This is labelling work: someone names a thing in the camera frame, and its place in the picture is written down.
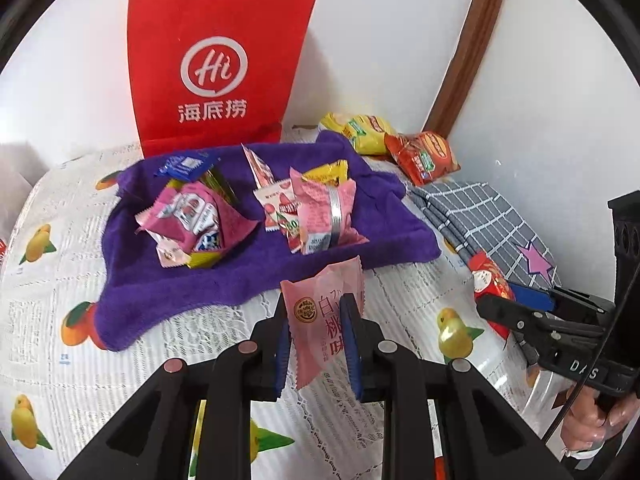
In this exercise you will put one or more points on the white strawberry print packet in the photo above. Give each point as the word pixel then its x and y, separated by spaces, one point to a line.
pixel 275 210

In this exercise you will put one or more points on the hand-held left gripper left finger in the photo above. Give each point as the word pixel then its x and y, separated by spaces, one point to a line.
pixel 281 342

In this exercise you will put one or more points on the red paper bag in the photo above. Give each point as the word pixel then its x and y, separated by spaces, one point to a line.
pixel 215 25

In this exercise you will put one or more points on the person's right hand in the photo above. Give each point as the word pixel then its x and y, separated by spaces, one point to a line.
pixel 585 425

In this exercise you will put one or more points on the purple towel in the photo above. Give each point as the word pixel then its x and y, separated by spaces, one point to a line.
pixel 250 280

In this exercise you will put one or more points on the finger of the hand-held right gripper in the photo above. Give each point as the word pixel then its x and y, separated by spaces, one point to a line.
pixel 532 297
pixel 505 310

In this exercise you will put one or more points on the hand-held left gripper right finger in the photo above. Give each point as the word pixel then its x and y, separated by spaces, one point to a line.
pixel 352 347

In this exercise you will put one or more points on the red orange chips bag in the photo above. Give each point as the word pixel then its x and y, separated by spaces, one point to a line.
pixel 425 157

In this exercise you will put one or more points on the grey plaid cloth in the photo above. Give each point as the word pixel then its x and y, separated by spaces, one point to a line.
pixel 475 220

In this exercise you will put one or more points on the small red white packet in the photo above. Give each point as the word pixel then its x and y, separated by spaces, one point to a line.
pixel 259 167

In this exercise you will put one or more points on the yellow chips bag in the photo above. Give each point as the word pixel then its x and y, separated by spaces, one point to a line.
pixel 365 132

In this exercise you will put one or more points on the brown wooden door frame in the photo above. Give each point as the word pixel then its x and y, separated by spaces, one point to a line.
pixel 472 40

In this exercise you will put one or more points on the magenta snack packet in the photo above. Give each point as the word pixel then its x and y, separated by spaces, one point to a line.
pixel 190 215

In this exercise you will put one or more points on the tiny pink snack packet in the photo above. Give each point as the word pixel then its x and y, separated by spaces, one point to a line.
pixel 172 254

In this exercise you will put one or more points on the pink packet with silver band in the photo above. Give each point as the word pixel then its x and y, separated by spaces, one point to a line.
pixel 315 215

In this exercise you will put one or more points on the small red snack packet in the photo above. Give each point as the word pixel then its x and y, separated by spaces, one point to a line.
pixel 490 280

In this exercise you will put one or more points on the yellow green snack packet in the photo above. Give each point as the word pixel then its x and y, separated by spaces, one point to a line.
pixel 205 260

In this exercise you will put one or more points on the blue snack packet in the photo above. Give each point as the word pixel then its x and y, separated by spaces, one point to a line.
pixel 187 165

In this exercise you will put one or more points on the fruit print table cover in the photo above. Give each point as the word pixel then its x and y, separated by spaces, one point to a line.
pixel 65 210

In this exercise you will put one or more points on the pale pink snack packet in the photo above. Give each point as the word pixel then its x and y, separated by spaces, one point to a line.
pixel 320 320

